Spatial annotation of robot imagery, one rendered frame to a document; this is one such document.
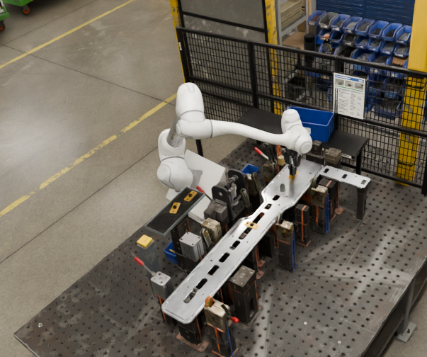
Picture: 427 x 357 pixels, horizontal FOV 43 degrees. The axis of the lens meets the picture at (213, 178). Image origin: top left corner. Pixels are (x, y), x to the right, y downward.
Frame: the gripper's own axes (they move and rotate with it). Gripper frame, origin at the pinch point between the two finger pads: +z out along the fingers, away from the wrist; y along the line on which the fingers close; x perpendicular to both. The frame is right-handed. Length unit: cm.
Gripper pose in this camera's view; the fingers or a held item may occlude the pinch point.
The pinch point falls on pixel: (292, 169)
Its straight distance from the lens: 327.1
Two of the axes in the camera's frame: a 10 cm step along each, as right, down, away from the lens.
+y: 8.1, 2.9, -5.2
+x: 5.8, -5.7, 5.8
